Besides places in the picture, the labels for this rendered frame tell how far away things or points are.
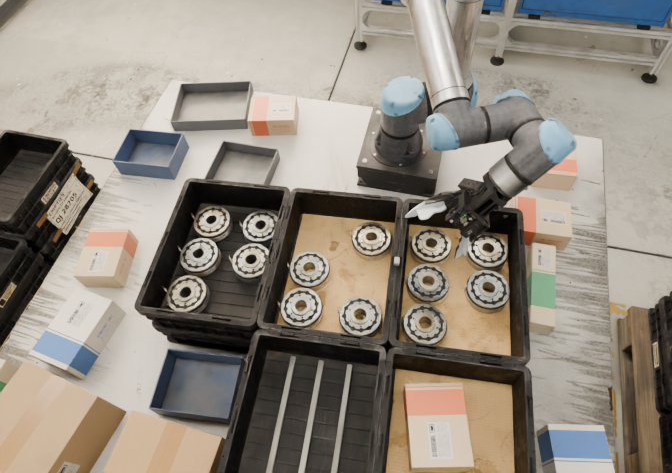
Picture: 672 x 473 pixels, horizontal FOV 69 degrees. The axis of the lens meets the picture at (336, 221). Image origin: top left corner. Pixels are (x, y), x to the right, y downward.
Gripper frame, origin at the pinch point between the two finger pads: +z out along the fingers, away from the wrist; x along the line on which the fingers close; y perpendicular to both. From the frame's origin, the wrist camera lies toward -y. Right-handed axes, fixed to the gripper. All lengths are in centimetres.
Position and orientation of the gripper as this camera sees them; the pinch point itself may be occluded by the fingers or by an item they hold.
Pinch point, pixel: (429, 236)
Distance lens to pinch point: 111.9
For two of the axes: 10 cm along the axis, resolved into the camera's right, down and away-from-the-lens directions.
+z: -6.0, 5.9, 5.4
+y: -2.2, 5.3, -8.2
